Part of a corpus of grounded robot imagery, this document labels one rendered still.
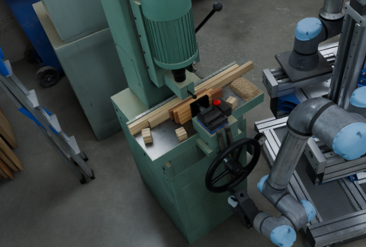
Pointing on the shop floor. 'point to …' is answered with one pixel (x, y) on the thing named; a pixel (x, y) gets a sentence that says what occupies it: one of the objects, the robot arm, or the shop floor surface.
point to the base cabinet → (188, 191)
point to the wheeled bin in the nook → (30, 25)
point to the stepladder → (53, 126)
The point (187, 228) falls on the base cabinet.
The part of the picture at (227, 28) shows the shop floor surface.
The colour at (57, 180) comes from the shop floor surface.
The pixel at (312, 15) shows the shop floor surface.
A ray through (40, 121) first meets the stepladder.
